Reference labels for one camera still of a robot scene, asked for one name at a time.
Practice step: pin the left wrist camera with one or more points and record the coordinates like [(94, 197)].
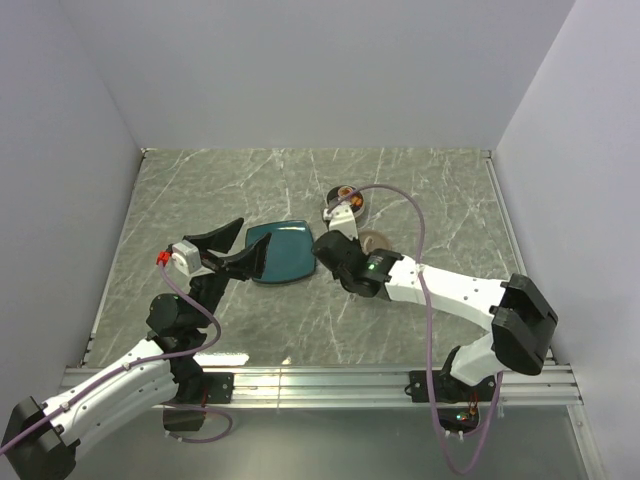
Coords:
[(183, 256)]

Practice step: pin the round metal lunch box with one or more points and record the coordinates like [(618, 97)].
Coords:
[(332, 198)]

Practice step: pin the brown round lid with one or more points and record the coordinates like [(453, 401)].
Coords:
[(371, 240)]

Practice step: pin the small bowl with red food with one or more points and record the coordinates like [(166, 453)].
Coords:
[(344, 191)]

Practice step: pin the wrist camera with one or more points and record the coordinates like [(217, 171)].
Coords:
[(183, 256), (341, 218)]

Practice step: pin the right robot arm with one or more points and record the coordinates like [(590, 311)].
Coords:
[(519, 322)]

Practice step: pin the aluminium front rail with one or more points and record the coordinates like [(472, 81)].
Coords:
[(376, 386)]

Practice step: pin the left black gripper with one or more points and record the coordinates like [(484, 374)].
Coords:
[(239, 265)]

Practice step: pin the teal square plate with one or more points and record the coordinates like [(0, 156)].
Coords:
[(289, 257)]

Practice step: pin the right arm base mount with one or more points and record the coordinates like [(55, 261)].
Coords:
[(457, 404)]

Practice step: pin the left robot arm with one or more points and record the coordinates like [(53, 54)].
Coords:
[(42, 439)]

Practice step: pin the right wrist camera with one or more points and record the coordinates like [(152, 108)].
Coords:
[(341, 218)]

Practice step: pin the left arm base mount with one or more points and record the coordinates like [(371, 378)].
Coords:
[(201, 391)]

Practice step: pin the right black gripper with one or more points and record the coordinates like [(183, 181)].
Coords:
[(356, 242)]

